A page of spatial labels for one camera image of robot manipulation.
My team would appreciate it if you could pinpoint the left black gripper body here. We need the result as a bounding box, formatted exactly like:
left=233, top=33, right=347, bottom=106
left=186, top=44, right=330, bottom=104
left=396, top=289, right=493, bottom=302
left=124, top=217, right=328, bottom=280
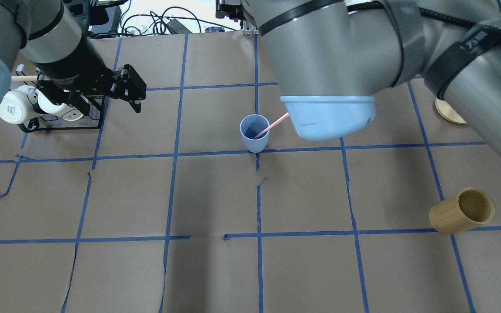
left=34, top=39, right=147, bottom=109

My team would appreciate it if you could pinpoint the light blue plastic cup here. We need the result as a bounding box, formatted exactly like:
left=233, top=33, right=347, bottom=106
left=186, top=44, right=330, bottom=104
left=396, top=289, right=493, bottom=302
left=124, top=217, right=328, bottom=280
left=239, top=114, right=270, bottom=154

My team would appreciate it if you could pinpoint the pink chopstick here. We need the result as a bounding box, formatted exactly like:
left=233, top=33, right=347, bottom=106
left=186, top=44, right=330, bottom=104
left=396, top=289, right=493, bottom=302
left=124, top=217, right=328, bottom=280
left=253, top=112, right=290, bottom=140

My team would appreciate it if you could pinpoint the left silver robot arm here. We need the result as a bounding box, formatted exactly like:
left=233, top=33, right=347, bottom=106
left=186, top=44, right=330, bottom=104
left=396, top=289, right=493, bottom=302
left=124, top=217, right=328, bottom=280
left=0, top=0, right=147, bottom=132

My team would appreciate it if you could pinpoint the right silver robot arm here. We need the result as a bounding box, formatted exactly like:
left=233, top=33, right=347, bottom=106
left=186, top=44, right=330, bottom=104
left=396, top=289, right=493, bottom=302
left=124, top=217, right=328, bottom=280
left=242, top=0, right=501, bottom=157

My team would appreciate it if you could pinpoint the bamboo wooden cup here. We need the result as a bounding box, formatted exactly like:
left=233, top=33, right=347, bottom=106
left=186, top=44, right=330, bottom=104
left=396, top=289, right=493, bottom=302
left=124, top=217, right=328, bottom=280
left=429, top=188, right=496, bottom=235

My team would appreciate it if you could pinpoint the white mug far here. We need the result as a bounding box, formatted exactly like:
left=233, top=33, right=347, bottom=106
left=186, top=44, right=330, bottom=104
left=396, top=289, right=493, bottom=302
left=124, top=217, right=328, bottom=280
left=37, top=93, right=85, bottom=121

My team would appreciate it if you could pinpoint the white mug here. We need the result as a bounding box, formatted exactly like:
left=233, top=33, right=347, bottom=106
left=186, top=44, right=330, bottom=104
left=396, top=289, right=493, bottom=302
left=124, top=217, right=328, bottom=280
left=37, top=93, right=85, bottom=121
left=0, top=85, right=42, bottom=125

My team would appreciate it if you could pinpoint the white mug near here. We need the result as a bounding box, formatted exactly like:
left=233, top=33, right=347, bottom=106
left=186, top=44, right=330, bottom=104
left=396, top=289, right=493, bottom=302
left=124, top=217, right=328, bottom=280
left=0, top=85, right=42, bottom=125

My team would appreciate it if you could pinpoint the black wire mug rack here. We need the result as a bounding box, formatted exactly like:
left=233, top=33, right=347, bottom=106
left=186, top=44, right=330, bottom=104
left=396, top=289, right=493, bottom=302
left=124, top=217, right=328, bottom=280
left=11, top=64, right=106, bottom=133

